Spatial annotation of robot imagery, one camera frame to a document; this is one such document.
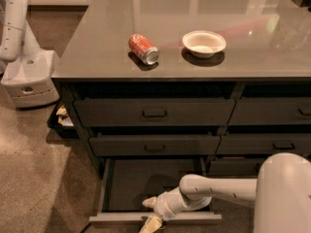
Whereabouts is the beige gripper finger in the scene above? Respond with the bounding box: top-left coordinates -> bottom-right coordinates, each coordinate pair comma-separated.
142,196 -> 156,209
139,216 -> 162,233

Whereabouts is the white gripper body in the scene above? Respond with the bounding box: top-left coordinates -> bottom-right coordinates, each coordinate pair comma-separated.
154,188 -> 188,220

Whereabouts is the drawer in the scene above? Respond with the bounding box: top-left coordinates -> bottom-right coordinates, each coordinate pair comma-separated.
207,157 -> 264,177
89,134 -> 220,156
74,98 -> 235,127
88,156 -> 223,230
228,97 -> 311,125
217,133 -> 311,155

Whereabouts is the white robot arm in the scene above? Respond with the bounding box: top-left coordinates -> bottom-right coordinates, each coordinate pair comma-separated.
139,153 -> 311,233

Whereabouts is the dark grey drawer cabinet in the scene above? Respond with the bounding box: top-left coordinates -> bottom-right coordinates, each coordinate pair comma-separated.
53,0 -> 311,173

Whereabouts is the black bin with trash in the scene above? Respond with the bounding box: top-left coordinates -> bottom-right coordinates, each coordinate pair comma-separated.
47,102 -> 78,139

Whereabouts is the red soda can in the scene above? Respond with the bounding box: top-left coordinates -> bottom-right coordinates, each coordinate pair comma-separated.
128,34 -> 159,65

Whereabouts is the white paper bowl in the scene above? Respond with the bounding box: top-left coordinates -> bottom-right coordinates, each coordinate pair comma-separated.
182,30 -> 226,58

